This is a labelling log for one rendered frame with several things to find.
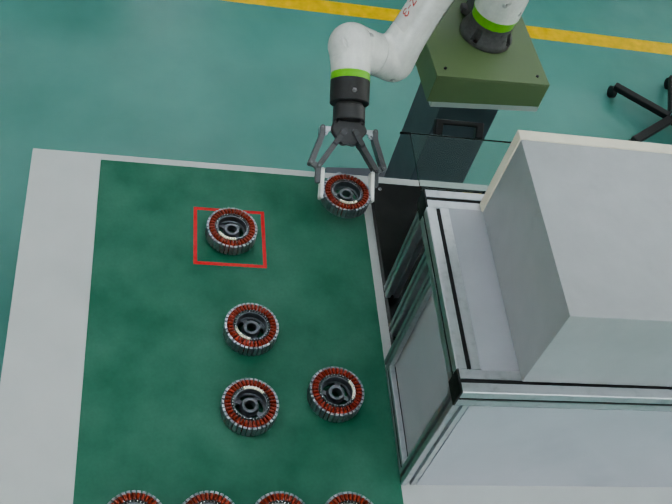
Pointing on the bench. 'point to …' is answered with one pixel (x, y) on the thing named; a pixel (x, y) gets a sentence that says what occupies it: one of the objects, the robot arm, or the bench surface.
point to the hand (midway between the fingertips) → (346, 192)
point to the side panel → (419, 388)
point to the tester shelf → (494, 320)
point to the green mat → (278, 481)
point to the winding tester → (585, 257)
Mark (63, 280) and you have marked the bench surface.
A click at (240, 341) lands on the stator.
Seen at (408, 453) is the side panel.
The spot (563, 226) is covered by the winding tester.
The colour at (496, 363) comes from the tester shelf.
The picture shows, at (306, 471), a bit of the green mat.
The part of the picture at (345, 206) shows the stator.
